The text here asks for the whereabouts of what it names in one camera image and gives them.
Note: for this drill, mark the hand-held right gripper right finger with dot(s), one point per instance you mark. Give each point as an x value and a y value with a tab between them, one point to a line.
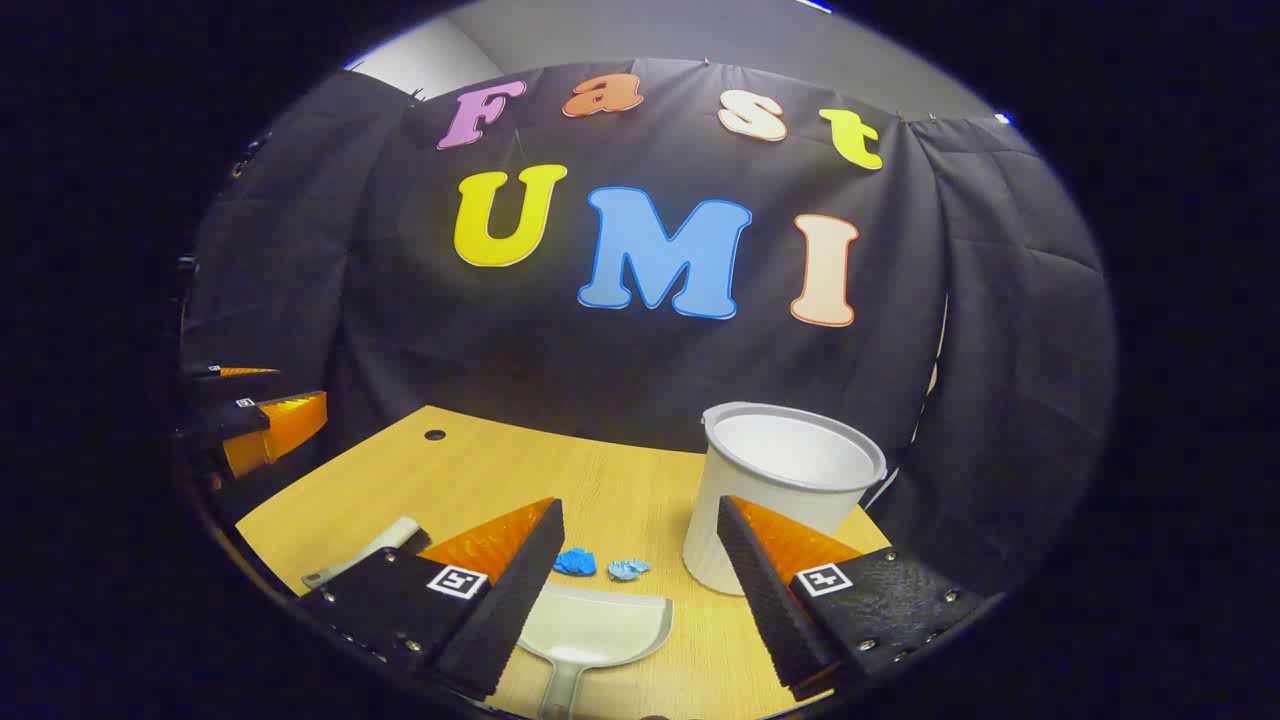
760	600

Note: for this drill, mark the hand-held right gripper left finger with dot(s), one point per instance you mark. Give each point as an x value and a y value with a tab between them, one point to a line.
520	590

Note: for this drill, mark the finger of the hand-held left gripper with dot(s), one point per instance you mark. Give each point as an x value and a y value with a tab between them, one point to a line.
225	420
200	373

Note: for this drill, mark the dark blue paper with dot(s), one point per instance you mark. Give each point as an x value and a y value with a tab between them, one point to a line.
575	562

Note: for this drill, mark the white dustpan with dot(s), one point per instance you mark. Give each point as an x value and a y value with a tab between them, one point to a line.
600	625

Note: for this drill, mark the light blue paper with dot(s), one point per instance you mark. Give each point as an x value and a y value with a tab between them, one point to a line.
628	569

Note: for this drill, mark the white ribbed garbage bin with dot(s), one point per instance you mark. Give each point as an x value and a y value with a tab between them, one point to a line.
780	470

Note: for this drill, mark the small white broom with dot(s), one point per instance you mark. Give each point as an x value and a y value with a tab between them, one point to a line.
375	548

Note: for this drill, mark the wooden desktop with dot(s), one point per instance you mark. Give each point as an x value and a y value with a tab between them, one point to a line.
610	490

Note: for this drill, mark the black backdrop cloth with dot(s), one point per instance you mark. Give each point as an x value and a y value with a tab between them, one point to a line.
640	360

